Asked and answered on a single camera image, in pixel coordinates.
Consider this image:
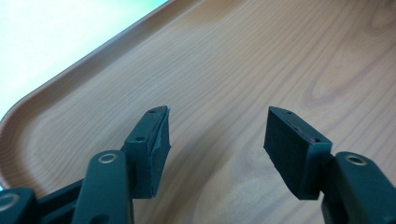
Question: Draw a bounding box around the wooden tray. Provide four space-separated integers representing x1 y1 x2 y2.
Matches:
0 0 396 224

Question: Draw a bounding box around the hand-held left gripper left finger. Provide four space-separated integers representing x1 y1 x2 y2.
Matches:
120 105 173 200

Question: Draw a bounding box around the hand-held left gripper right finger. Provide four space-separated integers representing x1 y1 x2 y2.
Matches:
262 105 333 201

